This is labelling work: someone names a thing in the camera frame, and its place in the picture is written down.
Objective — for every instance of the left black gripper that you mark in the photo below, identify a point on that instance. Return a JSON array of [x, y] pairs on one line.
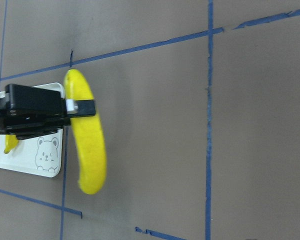
[[29, 112]]

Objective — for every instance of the yellow banana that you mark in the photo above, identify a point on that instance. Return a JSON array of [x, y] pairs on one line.
[[88, 135], [11, 142]]

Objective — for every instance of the white bear tray plate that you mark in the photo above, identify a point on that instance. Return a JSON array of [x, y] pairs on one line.
[[38, 155]]

